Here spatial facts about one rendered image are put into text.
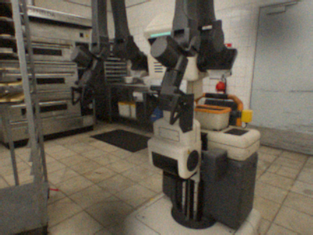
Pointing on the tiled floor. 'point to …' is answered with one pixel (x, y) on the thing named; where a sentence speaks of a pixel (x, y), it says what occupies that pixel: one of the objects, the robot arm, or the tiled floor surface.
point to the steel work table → (130, 96)
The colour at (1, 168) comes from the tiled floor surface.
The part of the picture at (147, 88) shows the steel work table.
